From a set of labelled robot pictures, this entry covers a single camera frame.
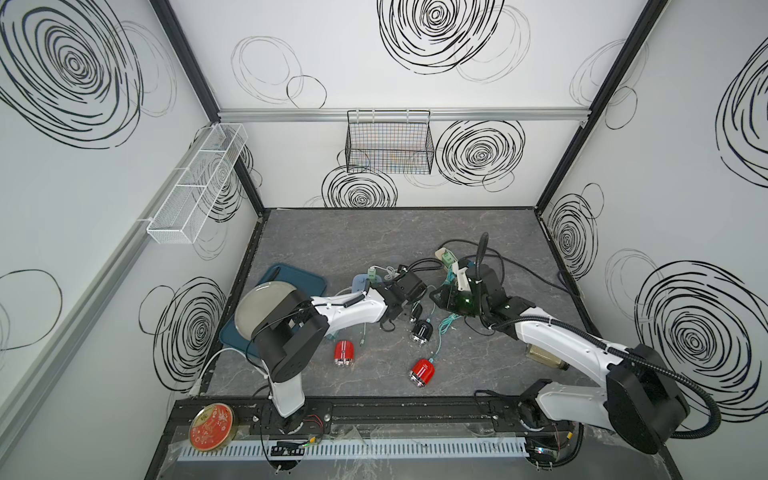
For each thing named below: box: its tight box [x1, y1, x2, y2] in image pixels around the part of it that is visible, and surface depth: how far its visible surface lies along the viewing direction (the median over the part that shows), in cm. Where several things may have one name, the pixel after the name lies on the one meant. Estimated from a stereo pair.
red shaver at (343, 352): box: [334, 340, 355, 366], surface depth 84 cm
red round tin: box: [189, 403, 234, 452], surface depth 71 cm
